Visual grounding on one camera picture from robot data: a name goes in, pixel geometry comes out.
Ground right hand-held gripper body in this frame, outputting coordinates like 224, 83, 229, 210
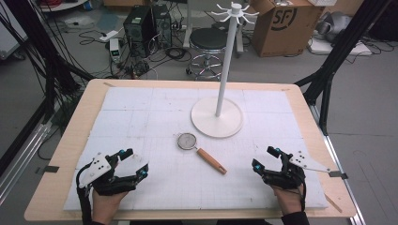
262, 150, 332, 190

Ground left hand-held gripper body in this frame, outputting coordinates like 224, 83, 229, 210
76, 149, 150, 197

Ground mesh strainer with wooden handle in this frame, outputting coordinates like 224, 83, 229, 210
176, 132, 228, 176

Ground white hook stand rack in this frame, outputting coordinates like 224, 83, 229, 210
190, 1, 261, 139

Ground person's right hand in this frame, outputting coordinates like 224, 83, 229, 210
271, 183, 307, 218

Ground person's left hand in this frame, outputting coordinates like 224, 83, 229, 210
91, 187, 130, 225

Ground white grid foam mat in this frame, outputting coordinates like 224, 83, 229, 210
63, 86, 329, 212

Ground black tape strip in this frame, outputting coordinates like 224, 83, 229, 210
35, 165, 60, 175
329, 170, 349, 180

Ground white power supply unit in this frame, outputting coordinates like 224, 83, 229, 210
109, 37, 122, 64

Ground brown cardboard box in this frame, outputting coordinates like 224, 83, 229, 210
249, 0, 326, 58

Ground white power strip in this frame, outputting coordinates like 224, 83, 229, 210
99, 29, 120, 43

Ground white flat board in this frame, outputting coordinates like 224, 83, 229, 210
307, 37, 374, 57

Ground large black computer tower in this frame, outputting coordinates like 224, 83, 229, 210
123, 6, 158, 59

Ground black round stool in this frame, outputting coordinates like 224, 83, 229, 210
186, 27, 229, 82

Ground slim black computer tower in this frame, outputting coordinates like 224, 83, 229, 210
151, 4, 174, 49

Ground grey bag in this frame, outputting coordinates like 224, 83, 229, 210
314, 11, 354, 44

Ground white metal pole stand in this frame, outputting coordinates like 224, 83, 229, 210
182, 0, 246, 54

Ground white round table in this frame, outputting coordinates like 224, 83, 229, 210
37, 0, 89, 13

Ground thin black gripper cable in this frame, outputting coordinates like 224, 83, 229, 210
298, 182, 308, 213

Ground aluminium rail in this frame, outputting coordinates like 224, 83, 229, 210
309, 104, 368, 225
0, 121, 54, 205

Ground tangle of black floor cables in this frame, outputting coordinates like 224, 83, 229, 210
78, 29, 192, 81

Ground black metal frame stand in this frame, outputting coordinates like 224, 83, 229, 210
0, 0, 96, 126
294, 0, 393, 136

